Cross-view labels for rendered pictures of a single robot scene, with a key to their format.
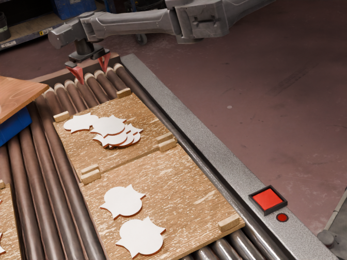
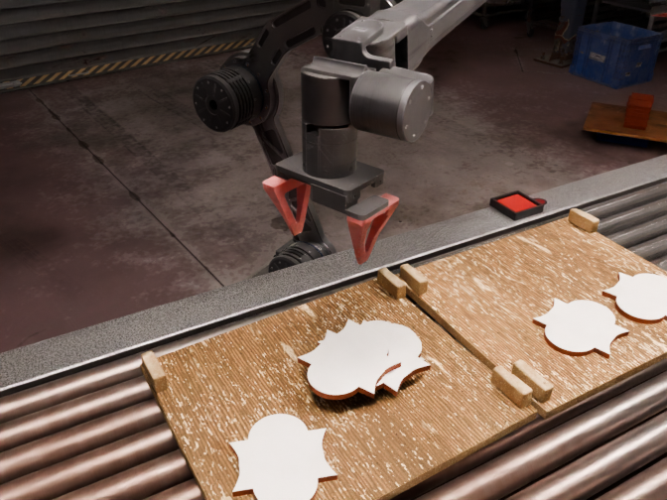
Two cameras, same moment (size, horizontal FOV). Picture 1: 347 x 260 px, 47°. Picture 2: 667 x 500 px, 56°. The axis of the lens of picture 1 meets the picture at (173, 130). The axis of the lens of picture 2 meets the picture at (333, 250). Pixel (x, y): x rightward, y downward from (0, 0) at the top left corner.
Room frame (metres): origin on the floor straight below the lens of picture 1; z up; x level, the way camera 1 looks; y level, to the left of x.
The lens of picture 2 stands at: (1.33, 0.83, 1.54)
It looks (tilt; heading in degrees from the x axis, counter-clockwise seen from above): 33 degrees down; 259
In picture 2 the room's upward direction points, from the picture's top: straight up
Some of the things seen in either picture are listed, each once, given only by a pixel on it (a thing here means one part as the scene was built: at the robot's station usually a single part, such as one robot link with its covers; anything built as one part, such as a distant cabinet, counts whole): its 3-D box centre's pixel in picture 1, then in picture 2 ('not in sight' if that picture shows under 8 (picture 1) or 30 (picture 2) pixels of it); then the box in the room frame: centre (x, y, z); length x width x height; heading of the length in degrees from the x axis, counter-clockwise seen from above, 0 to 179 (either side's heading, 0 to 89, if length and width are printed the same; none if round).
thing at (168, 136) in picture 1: (164, 139); (391, 283); (1.09, 0.04, 0.95); 0.06 x 0.02 x 0.03; 111
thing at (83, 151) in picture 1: (110, 131); (330, 390); (1.22, 0.23, 0.93); 0.41 x 0.35 x 0.02; 21
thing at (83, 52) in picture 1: (84, 46); (330, 151); (1.22, 0.23, 1.27); 0.10 x 0.07 x 0.07; 130
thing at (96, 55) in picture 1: (98, 61); (305, 201); (1.24, 0.20, 1.20); 0.07 x 0.07 x 0.09; 40
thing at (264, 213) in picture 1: (267, 200); (516, 204); (0.75, -0.22, 0.92); 0.08 x 0.08 x 0.02; 18
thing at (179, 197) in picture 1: (154, 202); (559, 297); (0.82, 0.09, 0.93); 0.41 x 0.35 x 0.02; 19
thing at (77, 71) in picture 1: (81, 70); (354, 220); (1.20, 0.26, 1.20); 0.07 x 0.07 x 0.09; 40
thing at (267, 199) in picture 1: (267, 200); (516, 205); (0.75, -0.22, 0.92); 0.06 x 0.06 x 0.01; 18
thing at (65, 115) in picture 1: (61, 116); not in sight; (1.36, 0.42, 0.95); 0.06 x 0.02 x 0.03; 111
